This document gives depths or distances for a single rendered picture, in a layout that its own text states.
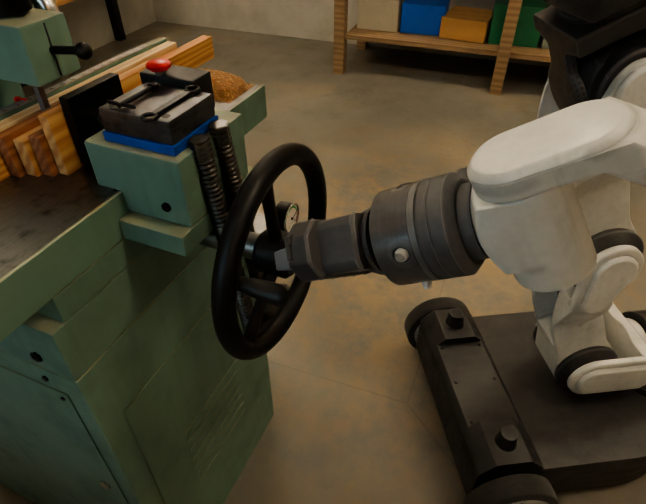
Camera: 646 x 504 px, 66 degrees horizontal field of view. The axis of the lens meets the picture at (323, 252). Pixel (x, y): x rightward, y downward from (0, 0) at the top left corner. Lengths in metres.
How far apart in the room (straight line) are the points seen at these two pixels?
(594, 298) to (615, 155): 0.72
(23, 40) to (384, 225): 0.47
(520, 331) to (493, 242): 1.12
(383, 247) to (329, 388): 1.11
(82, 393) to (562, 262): 0.58
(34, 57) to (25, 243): 0.23
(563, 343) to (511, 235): 0.86
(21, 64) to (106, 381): 0.41
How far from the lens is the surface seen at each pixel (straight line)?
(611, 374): 1.31
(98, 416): 0.78
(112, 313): 0.71
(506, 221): 0.39
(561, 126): 0.39
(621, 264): 1.03
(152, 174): 0.61
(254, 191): 0.54
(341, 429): 1.44
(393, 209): 0.42
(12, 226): 0.65
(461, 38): 3.47
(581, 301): 1.08
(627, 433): 1.42
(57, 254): 0.62
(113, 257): 0.68
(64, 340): 0.67
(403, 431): 1.45
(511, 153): 0.38
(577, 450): 1.34
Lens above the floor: 1.23
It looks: 40 degrees down
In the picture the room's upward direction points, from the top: straight up
